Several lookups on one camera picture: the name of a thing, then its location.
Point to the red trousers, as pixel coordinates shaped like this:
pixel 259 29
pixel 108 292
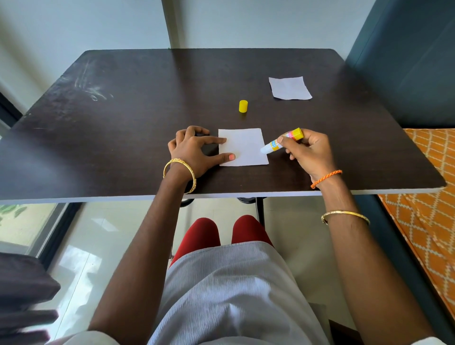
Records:
pixel 201 236

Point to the white ribbed tunic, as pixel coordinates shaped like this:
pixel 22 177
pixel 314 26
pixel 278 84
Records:
pixel 231 298

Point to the black table leg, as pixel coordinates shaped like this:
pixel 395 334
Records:
pixel 260 213

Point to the person's left little finger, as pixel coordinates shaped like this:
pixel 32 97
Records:
pixel 171 144

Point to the person's right forearm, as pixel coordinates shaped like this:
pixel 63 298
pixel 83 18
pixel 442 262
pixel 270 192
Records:
pixel 369 263

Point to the dark blue bed frame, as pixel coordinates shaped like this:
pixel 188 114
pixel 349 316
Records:
pixel 408 71

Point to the yellow glue stick cap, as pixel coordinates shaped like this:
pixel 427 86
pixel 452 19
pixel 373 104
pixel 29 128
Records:
pixel 243 106

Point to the white square paper sheet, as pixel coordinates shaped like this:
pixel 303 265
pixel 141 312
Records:
pixel 247 147
pixel 289 88

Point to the person's left hand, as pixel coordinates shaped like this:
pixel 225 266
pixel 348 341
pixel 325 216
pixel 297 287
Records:
pixel 190 152

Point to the yellow glue stick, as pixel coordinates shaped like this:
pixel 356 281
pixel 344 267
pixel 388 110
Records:
pixel 275 144

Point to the person's left thumb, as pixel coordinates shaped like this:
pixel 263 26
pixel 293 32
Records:
pixel 221 159

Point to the person's right thumb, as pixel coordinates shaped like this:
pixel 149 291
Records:
pixel 292 151

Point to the orange patterned mattress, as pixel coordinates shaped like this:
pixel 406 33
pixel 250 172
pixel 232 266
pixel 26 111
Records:
pixel 426 220

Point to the ornate gold bangle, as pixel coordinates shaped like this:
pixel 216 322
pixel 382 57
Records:
pixel 188 167

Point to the thin gold bangle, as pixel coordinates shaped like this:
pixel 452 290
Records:
pixel 344 213

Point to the person's left forearm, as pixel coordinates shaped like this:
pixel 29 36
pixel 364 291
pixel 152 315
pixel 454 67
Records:
pixel 142 256

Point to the black framed window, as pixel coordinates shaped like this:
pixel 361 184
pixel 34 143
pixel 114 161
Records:
pixel 58 231

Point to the person's left middle finger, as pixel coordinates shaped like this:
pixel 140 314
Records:
pixel 197 130

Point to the person's right hand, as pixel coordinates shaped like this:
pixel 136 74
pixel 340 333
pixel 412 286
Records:
pixel 312 152

